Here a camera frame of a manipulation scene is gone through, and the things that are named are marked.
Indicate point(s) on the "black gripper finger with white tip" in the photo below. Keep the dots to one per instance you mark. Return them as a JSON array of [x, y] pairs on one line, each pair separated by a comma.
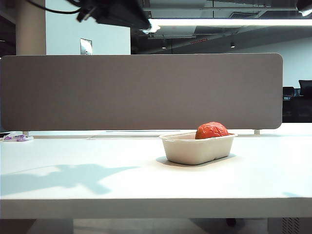
[[306, 6]]

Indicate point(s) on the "beige paper lunchbox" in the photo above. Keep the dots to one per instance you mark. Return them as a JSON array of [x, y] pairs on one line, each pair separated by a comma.
[[197, 150]]

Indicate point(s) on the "black office chair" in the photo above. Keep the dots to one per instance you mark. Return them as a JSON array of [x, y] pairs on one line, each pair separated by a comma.
[[288, 93]]

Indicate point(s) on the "orange ball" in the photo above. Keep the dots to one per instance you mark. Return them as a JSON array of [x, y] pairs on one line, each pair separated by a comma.
[[211, 130]]

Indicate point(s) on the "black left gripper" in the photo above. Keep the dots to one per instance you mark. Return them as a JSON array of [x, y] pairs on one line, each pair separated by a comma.
[[109, 11]]

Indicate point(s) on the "black ceiling spot lamp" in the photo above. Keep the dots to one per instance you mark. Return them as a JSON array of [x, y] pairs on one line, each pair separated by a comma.
[[232, 45]]

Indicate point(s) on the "vented metal panel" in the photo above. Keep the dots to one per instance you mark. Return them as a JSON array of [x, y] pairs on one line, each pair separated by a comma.
[[290, 225]]

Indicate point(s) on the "white purple printed packet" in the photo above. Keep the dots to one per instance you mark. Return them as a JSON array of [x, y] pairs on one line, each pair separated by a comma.
[[17, 138]]

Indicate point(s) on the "grey fabric desk divider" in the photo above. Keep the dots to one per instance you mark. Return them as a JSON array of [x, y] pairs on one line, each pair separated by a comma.
[[141, 92]]

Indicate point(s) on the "silver wall plate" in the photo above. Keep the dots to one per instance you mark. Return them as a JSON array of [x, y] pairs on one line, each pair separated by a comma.
[[86, 46]]

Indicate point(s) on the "black chair backrest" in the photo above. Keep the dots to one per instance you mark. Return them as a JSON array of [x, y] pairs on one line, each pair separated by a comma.
[[306, 87]]

